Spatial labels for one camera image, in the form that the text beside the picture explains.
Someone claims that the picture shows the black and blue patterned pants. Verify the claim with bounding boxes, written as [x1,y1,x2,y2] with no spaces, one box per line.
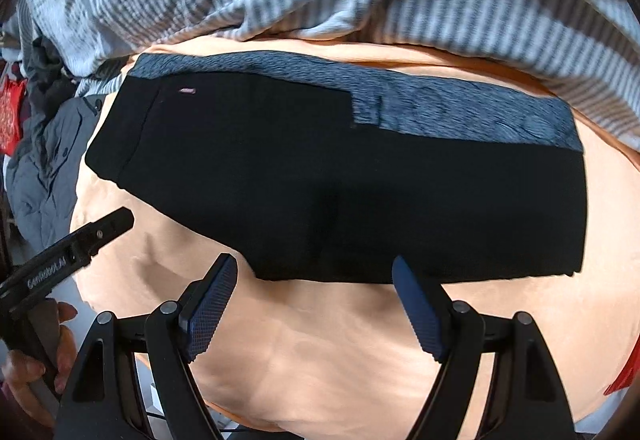
[86,51,587,284]

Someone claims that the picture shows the left hand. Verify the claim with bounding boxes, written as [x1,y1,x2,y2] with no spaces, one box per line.
[1,299,77,431]

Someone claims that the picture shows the red patterned cloth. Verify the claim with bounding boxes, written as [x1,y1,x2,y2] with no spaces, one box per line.
[0,76,26,156]

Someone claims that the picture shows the dark grey buttoned garment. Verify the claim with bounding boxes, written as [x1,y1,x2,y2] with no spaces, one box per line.
[6,36,105,252]

